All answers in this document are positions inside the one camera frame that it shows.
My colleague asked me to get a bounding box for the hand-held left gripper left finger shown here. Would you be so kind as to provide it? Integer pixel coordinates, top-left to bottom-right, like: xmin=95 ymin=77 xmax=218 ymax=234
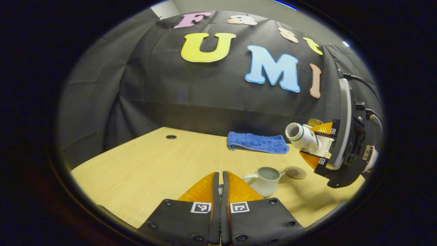
xmin=137 ymin=172 xmax=222 ymax=246

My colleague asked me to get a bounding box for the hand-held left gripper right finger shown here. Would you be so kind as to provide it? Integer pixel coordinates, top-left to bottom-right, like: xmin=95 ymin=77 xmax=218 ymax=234
xmin=222 ymin=171 xmax=304 ymax=246

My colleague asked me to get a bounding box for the round cork coaster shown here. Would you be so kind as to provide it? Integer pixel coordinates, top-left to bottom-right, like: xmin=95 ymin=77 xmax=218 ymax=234
xmin=285 ymin=166 xmax=307 ymax=180

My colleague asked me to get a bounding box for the white water bottle green label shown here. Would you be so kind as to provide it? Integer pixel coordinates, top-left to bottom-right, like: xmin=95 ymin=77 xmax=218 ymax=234
xmin=285 ymin=122 xmax=323 ymax=155

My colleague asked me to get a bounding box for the white teacup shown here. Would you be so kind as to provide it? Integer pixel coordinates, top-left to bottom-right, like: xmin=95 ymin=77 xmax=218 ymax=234
xmin=242 ymin=167 xmax=286 ymax=198

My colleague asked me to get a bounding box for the blue towel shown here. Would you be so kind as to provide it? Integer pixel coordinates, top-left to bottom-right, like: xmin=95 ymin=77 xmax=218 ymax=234
xmin=227 ymin=132 xmax=290 ymax=154

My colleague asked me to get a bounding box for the black backdrop cloth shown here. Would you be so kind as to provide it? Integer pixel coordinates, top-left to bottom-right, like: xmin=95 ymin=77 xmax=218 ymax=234
xmin=56 ymin=10 xmax=384 ymax=171

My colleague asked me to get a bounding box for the black cable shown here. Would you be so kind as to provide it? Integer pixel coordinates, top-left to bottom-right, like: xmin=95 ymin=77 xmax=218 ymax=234
xmin=365 ymin=109 xmax=383 ymax=132
xmin=338 ymin=69 xmax=381 ymax=103

